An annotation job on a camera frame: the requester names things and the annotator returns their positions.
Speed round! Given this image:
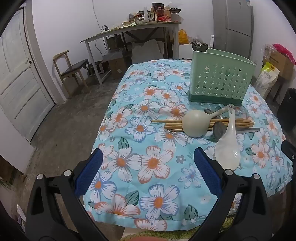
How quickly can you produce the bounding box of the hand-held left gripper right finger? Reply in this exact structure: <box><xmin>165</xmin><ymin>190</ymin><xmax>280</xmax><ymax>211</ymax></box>
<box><xmin>192</xmin><ymin>147</ymin><xmax>271</xmax><ymax>241</ymax></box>

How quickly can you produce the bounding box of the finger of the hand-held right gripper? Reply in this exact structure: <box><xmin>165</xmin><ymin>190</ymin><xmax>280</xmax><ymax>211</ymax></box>
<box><xmin>280</xmin><ymin>139</ymin><xmax>296</xmax><ymax>168</ymax></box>

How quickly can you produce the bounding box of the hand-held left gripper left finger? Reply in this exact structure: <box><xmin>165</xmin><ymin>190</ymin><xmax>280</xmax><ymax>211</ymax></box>
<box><xmin>25</xmin><ymin>148</ymin><xmax>121</xmax><ymax>241</ymax></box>

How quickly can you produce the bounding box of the white plastic rice spoon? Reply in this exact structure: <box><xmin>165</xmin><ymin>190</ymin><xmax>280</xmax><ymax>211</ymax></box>
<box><xmin>214</xmin><ymin>108</ymin><xmax>241</xmax><ymax>171</ymax></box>

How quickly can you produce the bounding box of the metal spoon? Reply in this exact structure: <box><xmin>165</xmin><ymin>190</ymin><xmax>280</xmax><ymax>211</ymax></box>
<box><xmin>212</xmin><ymin>121</ymin><xmax>260</xmax><ymax>142</ymax></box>
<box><xmin>203</xmin><ymin>108</ymin><xmax>229</xmax><ymax>120</ymax></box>

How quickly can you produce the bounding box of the beige plastic ladle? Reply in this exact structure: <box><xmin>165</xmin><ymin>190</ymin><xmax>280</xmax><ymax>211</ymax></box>
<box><xmin>183</xmin><ymin>103</ymin><xmax>234</xmax><ymax>138</ymax></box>

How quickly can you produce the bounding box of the green perforated utensil holder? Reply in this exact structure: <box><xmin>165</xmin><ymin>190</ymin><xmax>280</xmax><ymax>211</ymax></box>
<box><xmin>188</xmin><ymin>48</ymin><xmax>256</xmax><ymax>107</ymax></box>

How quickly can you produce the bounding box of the black trash bin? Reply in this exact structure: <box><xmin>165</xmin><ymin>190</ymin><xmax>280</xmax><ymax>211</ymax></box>
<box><xmin>276</xmin><ymin>88</ymin><xmax>296</xmax><ymax>131</ymax></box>

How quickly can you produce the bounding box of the yellow white rice bag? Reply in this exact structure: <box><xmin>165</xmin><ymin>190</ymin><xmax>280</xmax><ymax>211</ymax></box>
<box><xmin>254</xmin><ymin>61</ymin><xmax>280</xmax><ymax>98</ymax></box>

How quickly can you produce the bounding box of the large cardboard box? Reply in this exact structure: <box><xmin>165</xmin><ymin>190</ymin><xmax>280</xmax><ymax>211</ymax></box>
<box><xmin>269</xmin><ymin>50</ymin><xmax>294</xmax><ymax>80</ymax></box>

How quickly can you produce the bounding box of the floral blue tablecloth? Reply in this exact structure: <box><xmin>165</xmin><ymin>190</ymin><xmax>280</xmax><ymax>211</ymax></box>
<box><xmin>84</xmin><ymin>59</ymin><xmax>292</xmax><ymax>232</ymax></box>

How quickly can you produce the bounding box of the clear plastic bag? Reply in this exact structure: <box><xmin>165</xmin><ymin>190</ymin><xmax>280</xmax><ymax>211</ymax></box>
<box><xmin>262</xmin><ymin>44</ymin><xmax>275</xmax><ymax>63</ymax></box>

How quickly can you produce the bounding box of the pink plastic bag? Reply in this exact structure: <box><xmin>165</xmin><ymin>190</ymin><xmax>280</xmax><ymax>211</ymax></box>
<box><xmin>273</xmin><ymin>44</ymin><xmax>296</xmax><ymax>64</ymax></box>

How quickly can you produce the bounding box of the wooden chair dark seat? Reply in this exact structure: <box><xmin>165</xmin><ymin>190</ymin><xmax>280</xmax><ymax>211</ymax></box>
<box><xmin>53</xmin><ymin>50</ymin><xmax>90</xmax><ymax>96</ymax></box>

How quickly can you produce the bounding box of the white panelled door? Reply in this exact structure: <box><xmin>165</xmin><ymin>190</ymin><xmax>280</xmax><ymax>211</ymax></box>
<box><xmin>0</xmin><ymin>7</ymin><xmax>56</xmax><ymax>142</ymax></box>

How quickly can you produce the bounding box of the small cardboard box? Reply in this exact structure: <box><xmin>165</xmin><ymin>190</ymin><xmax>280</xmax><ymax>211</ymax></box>
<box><xmin>109</xmin><ymin>50</ymin><xmax>132</xmax><ymax>73</ymax></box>

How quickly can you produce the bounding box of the white low cabinet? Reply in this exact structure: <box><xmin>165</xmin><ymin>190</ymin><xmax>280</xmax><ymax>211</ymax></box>
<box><xmin>179</xmin><ymin>44</ymin><xmax>193</xmax><ymax>59</ymax></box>

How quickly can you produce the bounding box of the dark clutter pile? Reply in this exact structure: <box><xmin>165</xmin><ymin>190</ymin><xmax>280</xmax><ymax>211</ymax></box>
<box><xmin>190</xmin><ymin>38</ymin><xmax>210</xmax><ymax>52</ymax></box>

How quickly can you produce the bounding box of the grey sack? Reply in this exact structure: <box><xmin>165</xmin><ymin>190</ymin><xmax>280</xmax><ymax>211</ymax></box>
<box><xmin>131</xmin><ymin>39</ymin><xmax>164</xmax><ymax>64</ymax></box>

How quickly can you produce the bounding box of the grey refrigerator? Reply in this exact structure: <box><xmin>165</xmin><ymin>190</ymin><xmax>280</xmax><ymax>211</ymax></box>
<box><xmin>212</xmin><ymin>0</ymin><xmax>254</xmax><ymax>60</ymax></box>

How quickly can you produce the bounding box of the yellow plastic bag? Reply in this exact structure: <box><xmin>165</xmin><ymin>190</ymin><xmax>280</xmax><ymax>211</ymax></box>
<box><xmin>178</xmin><ymin>29</ymin><xmax>188</xmax><ymax>44</ymax></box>

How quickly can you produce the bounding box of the grey desk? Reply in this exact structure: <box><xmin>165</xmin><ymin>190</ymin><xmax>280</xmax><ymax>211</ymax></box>
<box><xmin>80</xmin><ymin>21</ymin><xmax>180</xmax><ymax>85</ymax></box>

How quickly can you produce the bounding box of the pile of desk clutter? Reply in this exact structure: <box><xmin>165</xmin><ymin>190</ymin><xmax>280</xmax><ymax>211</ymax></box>
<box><xmin>109</xmin><ymin>2</ymin><xmax>183</xmax><ymax>29</ymax></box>

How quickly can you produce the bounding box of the white wall cable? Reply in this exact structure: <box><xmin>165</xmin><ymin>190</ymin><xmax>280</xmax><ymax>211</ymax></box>
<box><xmin>92</xmin><ymin>0</ymin><xmax>102</xmax><ymax>30</ymax></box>

